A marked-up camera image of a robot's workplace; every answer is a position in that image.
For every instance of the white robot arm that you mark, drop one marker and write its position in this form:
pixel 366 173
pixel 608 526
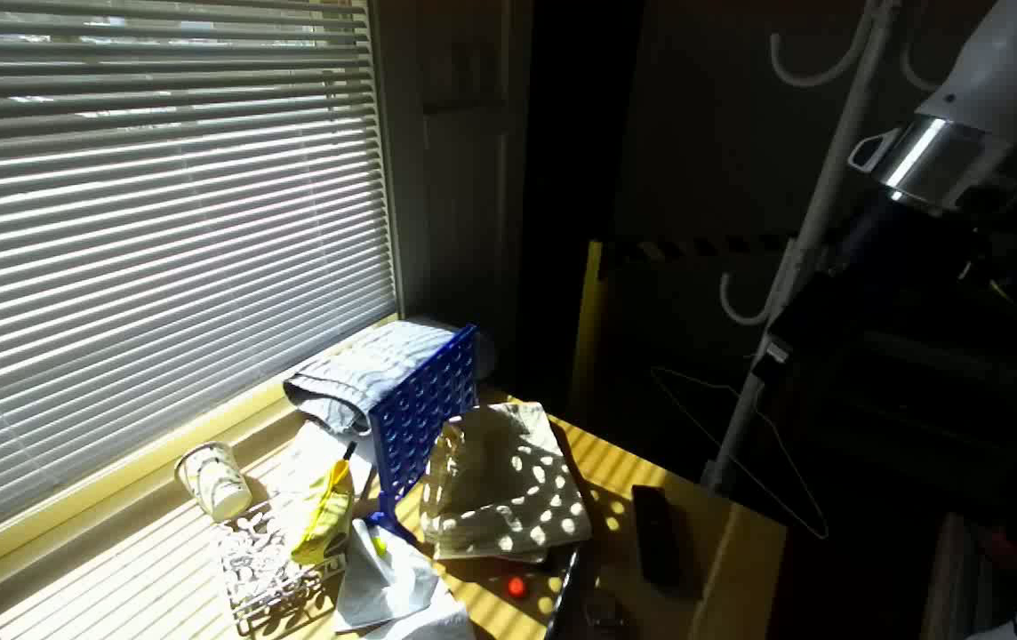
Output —
pixel 959 149

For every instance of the folded grey towel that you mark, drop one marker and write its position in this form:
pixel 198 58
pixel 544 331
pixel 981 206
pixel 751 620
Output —
pixel 345 381

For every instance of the black remote control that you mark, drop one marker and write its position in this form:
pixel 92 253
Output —
pixel 655 537

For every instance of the yellow snack bag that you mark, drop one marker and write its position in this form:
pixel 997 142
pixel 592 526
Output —
pixel 320 513

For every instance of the white crumpled cloth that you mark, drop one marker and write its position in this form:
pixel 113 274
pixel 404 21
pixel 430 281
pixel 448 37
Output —
pixel 387 593

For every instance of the white glass jar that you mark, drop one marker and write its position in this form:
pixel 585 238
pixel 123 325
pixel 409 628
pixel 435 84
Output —
pixel 214 481

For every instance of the clear patterned plastic bag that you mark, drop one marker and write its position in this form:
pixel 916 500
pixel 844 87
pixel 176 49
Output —
pixel 269 593

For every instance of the white window blinds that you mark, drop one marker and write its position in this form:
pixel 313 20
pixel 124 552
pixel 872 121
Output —
pixel 189 199

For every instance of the white coat rack pole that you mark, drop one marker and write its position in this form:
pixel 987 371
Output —
pixel 800 257

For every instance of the yellow stanchion post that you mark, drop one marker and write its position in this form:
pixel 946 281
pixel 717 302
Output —
pixel 588 327

